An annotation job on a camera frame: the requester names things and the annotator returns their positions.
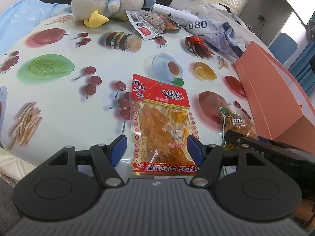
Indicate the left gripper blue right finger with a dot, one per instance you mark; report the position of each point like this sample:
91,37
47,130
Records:
196,150

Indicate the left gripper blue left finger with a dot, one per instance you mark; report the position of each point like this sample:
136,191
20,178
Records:
117,149

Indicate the green white cracker snack pack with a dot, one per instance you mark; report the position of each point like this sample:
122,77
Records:
234,127

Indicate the red yellow tofu snack pack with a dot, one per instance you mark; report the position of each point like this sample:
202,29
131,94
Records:
161,122

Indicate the pink cardboard box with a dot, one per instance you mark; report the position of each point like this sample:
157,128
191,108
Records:
280,107

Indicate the fruit print mat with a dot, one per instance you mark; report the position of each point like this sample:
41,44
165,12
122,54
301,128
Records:
59,90

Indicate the blue curtain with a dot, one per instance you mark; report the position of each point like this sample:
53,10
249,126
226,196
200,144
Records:
303,67

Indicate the small red foil snack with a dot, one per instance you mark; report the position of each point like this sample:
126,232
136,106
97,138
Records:
196,45

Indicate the blue chair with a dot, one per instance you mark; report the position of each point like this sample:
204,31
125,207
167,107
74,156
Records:
283,47

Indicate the clear blue plastic bag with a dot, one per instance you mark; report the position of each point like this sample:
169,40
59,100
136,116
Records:
217,32

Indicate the barcode meat snack packet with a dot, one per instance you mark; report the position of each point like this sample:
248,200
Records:
151,25

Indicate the white cylinder tube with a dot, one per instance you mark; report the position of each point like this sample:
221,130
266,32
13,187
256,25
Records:
181,17

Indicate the grey blanket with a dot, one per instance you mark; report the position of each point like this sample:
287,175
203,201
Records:
204,4

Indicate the white blue plush duck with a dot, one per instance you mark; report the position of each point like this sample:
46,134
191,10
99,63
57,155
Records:
95,13

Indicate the blue bed sheet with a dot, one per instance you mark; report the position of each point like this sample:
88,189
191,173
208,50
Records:
22,17

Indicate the grey wall cabinet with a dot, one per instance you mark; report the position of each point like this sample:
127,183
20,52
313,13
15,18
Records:
268,18

